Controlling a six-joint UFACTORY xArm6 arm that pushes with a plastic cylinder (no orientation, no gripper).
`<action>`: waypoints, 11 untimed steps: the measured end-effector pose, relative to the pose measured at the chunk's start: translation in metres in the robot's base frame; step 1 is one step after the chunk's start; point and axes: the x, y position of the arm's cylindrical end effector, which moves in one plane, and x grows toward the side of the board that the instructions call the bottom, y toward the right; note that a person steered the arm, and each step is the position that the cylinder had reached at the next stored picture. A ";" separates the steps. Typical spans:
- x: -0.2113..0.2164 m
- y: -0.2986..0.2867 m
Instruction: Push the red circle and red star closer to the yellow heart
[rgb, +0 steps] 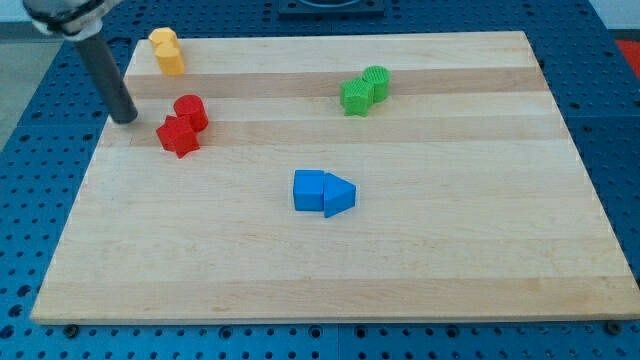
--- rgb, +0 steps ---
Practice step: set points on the red cylinder block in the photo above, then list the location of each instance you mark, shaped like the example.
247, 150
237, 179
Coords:
192, 106

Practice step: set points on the green star block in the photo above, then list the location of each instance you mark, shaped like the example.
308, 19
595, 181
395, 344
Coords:
356, 97

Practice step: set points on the red object at right edge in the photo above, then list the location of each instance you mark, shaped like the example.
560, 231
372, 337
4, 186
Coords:
631, 51

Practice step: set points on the blue triangle block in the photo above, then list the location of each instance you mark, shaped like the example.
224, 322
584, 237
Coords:
339, 195

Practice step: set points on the wooden board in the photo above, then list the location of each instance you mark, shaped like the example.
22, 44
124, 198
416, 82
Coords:
472, 202

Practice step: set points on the yellow heart block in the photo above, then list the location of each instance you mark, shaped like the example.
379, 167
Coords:
170, 60

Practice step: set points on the yellow hexagon block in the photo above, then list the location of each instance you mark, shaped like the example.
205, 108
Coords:
163, 35

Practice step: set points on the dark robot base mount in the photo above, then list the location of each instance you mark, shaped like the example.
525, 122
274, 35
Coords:
329, 9

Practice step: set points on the red star block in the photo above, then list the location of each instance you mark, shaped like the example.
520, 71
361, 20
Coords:
176, 135

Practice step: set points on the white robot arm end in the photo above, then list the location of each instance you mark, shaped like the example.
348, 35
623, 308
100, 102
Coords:
75, 20

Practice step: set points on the green cylinder block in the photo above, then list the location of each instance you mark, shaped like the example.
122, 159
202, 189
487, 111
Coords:
379, 77

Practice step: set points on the blue cube block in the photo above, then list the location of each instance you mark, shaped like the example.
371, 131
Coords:
308, 190

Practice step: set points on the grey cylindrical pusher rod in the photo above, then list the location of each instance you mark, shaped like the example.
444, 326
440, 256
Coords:
105, 74

